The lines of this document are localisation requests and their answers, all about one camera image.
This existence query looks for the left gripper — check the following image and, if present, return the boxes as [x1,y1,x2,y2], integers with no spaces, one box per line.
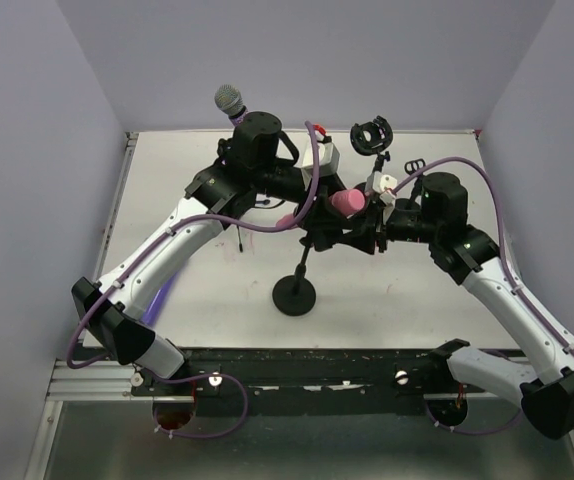
[253,163,357,231]

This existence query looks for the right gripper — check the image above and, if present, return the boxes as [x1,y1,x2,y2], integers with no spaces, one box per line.
[335,197,441,256]

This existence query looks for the pink microphone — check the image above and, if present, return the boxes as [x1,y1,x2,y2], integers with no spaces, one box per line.
[275,189,366,231]

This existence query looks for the black round-base clip stand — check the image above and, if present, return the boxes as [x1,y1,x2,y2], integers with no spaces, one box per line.
[272,218,351,317]

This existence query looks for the black shock-mount desk stand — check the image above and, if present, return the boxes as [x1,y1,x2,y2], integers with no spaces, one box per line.
[350,116,394,172]

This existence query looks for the black tripod shock-mount stand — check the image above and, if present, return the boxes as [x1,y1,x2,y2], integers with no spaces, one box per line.
[217,139,270,253]

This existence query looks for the purple glitter microphone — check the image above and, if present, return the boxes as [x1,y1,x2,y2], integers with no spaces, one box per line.
[214,84,248,126]

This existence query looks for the plain purple microphone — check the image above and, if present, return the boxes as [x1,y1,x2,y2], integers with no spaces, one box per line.
[141,275,177,327]

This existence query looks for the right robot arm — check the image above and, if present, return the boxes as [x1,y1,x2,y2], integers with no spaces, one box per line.
[356,172,574,439]

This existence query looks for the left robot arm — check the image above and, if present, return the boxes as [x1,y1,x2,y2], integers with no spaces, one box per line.
[71,112,333,395]

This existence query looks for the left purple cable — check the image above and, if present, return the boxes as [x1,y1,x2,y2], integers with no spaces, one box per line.
[66,119,323,441]

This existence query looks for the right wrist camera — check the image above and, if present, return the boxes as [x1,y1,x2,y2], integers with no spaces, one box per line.
[364,171,398,206]

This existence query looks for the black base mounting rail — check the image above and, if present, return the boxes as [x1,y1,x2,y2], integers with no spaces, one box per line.
[131,345,538,417]

